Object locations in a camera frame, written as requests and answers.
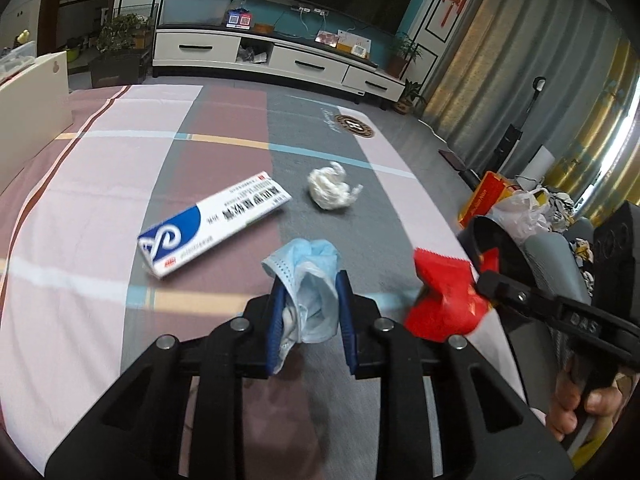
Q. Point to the potted plant by cabinet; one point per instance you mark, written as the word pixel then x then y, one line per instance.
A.
pixel 403 51

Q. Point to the blue face mask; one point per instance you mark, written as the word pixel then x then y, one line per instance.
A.
pixel 306 307

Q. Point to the black round trash bin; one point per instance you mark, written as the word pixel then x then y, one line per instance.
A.
pixel 490 247

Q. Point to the white tissue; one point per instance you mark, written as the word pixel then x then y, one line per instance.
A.
pixel 329 190

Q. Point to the white side cabinet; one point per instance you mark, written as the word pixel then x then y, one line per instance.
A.
pixel 35 109

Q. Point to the right human hand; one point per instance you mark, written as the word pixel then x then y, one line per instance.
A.
pixel 604 405

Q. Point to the white plastic bag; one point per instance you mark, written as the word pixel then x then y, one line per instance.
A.
pixel 521 215

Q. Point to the pile of clothes on sofa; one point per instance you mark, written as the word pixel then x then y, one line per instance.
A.
pixel 577 231

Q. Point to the white calendar card on cabinet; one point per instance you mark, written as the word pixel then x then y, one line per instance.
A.
pixel 353 44

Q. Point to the beige patterned curtain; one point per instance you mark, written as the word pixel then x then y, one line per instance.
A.
pixel 567 74

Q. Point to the dark floor mat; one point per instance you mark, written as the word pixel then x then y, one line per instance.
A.
pixel 467 174

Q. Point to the red snack wrapper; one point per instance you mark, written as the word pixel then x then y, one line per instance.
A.
pixel 448 303

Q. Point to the green plants on black stand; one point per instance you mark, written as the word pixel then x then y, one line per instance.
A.
pixel 124 46

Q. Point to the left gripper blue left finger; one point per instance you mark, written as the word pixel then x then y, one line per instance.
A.
pixel 134 431

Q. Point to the upright vacuum cleaner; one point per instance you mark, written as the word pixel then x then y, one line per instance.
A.
pixel 514 132

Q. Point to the white blue medicine box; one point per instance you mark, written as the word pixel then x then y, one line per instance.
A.
pixel 178 240

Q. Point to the blue qr code sign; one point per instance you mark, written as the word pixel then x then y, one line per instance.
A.
pixel 239 19

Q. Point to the small potted plant on floor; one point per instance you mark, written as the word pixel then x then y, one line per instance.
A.
pixel 410 96

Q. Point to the white tv cabinet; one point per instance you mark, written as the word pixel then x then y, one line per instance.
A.
pixel 218 48

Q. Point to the red paper shopping bag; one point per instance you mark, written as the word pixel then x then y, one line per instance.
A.
pixel 492 188

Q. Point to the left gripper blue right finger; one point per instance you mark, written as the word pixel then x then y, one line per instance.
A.
pixel 442 403

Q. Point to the white air purifier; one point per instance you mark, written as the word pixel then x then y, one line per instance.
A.
pixel 533 174

